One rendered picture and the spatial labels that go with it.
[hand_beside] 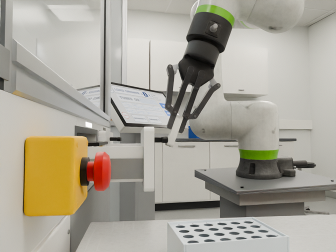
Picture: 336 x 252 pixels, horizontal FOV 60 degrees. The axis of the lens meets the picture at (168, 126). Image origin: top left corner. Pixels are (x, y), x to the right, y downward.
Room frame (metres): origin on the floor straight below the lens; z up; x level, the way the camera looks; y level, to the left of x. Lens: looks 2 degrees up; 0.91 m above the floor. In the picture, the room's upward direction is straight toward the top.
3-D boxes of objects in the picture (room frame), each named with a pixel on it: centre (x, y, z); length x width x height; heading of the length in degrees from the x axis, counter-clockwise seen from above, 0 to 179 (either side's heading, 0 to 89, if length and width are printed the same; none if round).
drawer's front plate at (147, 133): (0.63, 0.05, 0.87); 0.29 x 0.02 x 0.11; 6
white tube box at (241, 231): (0.36, -0.07, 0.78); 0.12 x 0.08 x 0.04; 102
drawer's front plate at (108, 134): (0.93, 0.20, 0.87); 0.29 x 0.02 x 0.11; 6
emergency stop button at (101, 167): (0.30, 0.07, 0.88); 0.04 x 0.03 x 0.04; 6
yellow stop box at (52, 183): (0.30, 0.11, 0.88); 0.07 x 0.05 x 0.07; 6
